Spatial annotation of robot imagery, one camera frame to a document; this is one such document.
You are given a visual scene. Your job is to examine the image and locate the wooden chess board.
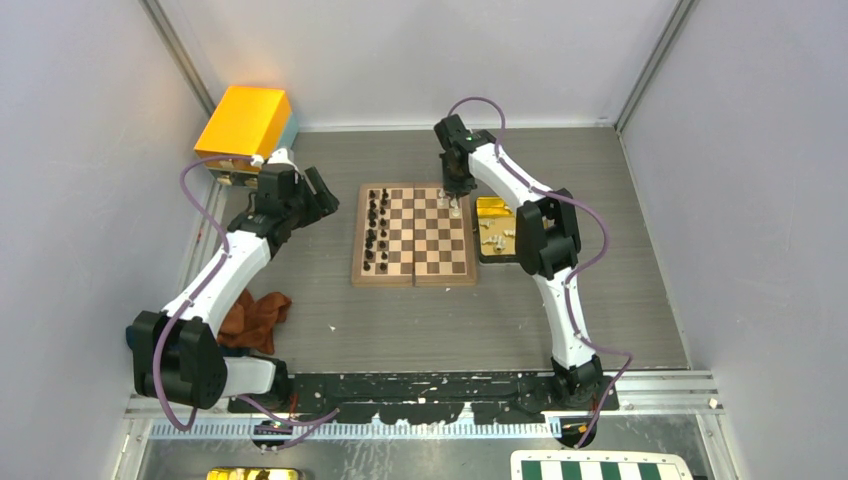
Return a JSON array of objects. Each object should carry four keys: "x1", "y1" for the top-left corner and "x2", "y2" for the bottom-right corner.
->
[{"x1": 351, "y1": 183, "x2": 478, "y2": 288}]

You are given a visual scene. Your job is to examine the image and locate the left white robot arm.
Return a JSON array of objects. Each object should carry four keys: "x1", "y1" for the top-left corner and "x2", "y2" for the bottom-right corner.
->
[{"x1": 128, "y1": 149, "x2": 339, "y2": 413}]

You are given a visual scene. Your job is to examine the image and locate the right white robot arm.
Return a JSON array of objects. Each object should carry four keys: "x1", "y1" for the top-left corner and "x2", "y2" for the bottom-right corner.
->
[{"x1": 434, "y1": 114, "x2": 607, "y2": 411}]

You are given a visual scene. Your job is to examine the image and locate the green white checkered board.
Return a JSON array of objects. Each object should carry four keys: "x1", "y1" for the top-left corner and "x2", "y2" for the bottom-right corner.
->
[{"x1": 510, "y1": 450, "x2": 694, "y2": 480}]

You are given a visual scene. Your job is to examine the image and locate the yellow teal drawer box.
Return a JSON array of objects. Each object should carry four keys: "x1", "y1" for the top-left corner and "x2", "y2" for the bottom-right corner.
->
[{"x1": 194, "y1": 85, "x2": 300, "y2": 189}]

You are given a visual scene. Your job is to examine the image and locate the gold tin tray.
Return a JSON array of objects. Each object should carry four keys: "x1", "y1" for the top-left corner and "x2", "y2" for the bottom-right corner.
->
[{"x1": 472, "y1": 196, "x2": 518, "y2": 264}]

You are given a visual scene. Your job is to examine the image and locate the orange cloth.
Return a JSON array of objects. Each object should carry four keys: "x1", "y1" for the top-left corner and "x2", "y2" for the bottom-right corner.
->
[{"x1": 217, "y1": 289, "x2": 292, "y2": 355}]

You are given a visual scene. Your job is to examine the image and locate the dark blue cloth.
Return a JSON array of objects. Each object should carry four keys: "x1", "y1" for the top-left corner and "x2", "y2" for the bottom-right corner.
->
[{"x1": 125, "y1": 325, "x2": 136, "y2": 351}]

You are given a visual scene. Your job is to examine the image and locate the gold tin front edge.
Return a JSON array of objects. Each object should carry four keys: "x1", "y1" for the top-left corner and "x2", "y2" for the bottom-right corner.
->
[{"x1": 206, "y1": 467, "x2": 305, "y2": 480}]

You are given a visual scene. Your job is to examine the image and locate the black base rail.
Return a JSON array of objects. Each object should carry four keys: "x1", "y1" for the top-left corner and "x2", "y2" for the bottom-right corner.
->
[{"x1": 252, "y1": 371, "x2": 611, "y2": 425}]

